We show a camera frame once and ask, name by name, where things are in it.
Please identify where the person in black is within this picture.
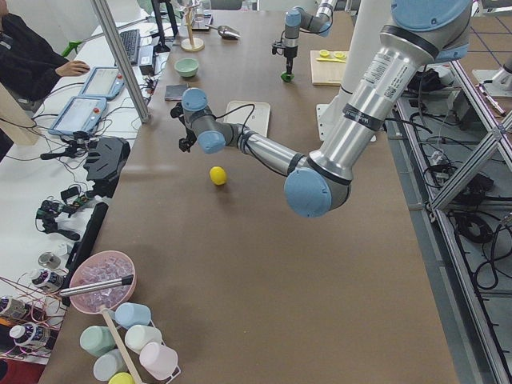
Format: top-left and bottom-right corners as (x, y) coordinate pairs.
(1, 1), (90, 102)

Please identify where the pink ribbed bowl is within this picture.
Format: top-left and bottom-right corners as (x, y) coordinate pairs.
(69, 250), (137, 314)

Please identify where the black keyboard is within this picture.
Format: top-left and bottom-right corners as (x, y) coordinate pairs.
(119, 29), (140, 65)

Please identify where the green lime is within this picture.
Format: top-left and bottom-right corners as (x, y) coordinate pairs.
(280, 72), (294, 82)

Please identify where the bamboo cutting board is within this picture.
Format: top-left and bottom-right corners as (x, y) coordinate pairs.
(310, 50), (348, 86)

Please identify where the grey folded cloth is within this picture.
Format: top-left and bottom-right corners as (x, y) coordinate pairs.
(164, 84), (189, 101)

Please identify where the silver metal scoop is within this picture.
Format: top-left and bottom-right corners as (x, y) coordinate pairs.
(207, 24), (240, 40)

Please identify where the yellow plastic knife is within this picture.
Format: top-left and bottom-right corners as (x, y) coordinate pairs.
(315, 57), (346, 63)

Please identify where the blue teach pendant near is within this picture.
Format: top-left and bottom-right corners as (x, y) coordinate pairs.
(48, 96), (107, 136)

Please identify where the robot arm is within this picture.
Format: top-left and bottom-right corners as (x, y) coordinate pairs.
(170, 1), (472, 218)
(271, 0), (338, 82)

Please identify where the blue teach pendant far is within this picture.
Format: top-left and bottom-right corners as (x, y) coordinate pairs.
(79, 66), (125, 101)

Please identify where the wooden cup tree stand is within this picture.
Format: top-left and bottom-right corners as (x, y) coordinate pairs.
(176, 1), (204, 52)

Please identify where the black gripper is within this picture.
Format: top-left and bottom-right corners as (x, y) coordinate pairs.
(271, 38), (298, 75)
(170, 102), (196, 153)

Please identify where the pastel cup rack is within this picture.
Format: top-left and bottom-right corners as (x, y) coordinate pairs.
(82, 302), (182, 383)

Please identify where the white rabbit tray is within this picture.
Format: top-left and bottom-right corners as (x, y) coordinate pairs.
(223, 100), (270, 137)

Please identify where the blue teach pendant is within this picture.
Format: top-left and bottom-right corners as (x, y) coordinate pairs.
(79, 66), (125, 101)
(48, 96), (107, 136)

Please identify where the mint green bowl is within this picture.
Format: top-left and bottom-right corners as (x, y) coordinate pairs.
(174, 58), (199, 78)

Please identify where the yellow lemon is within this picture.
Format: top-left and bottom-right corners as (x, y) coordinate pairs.
(209, 166), (227, 186)

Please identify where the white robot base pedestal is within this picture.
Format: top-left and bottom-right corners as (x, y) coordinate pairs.
(316, 0), (391, 141)

